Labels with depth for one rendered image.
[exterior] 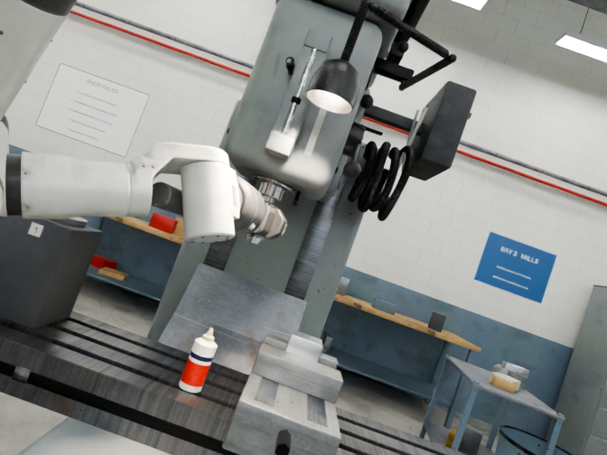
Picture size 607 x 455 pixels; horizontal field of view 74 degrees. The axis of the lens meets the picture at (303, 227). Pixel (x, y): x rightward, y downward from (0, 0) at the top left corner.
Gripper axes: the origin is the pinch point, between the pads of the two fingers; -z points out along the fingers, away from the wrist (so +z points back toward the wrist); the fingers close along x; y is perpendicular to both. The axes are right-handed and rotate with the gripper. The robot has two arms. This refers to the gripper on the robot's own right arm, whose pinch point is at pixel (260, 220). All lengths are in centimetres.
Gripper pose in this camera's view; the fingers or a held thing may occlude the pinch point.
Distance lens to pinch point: 77.1
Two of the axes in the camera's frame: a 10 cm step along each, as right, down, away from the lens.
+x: -9.1, -3.2, 2.5
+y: -3.5, 9.4, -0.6
